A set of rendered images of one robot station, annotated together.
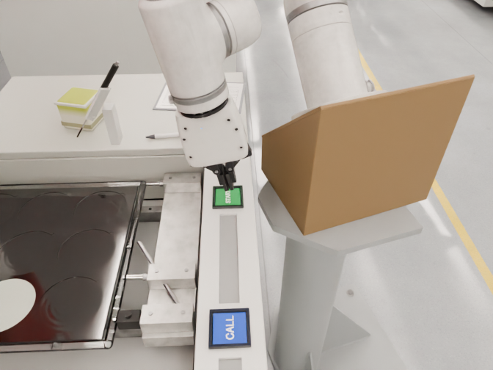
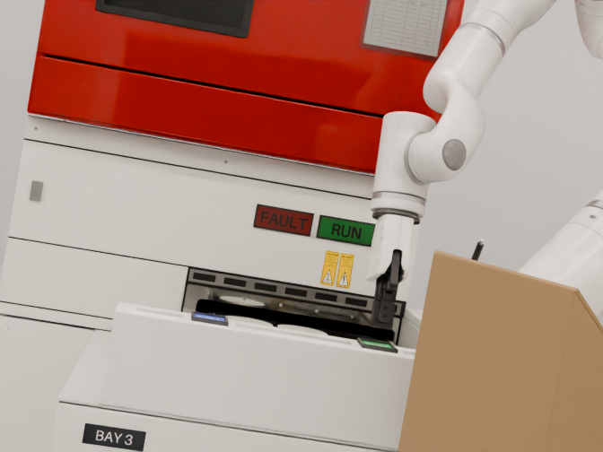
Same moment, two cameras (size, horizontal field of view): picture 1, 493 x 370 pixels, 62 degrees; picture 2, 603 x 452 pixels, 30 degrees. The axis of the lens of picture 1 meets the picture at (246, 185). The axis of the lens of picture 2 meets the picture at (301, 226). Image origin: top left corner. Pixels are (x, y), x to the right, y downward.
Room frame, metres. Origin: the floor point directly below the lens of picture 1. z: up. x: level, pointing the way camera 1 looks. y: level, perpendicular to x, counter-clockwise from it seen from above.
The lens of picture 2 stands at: (0.30, -1.67, 1.21)
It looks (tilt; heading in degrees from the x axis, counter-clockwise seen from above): 3 degrees down; 87
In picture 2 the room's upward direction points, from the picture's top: 10 degrees clockwise
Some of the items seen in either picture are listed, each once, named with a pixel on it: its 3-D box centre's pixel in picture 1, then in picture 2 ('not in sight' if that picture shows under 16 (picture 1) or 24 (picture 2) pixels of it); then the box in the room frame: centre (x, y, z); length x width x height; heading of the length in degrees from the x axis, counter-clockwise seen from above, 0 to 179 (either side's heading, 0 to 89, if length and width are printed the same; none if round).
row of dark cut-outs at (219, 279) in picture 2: not in sight; (295, 291); (0.45, 0.61, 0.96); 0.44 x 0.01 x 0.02; 2
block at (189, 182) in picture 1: (183, 182); not in sight; (0.67, 0.14, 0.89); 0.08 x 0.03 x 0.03; 92
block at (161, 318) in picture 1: (167, 317); not in sight; (0.35, 0.12, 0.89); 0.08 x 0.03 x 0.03; 92
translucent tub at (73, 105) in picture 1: (81, 109); not in sight; (0.80, 0.37, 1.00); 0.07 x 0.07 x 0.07; 77
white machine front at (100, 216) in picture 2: not in sight; (214, 247); (0.27, 0.61, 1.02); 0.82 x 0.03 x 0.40; 2
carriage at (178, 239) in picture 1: (177, 251); not in sight; (0.50, 0.13, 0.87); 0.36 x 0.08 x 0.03; 2
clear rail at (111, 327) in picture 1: (128, 249); not in sight; (0.48, 0.21, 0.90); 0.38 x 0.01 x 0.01; 2
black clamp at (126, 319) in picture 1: (129, 318); not in sight; (0.34, 0.18, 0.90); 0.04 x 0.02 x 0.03; 92
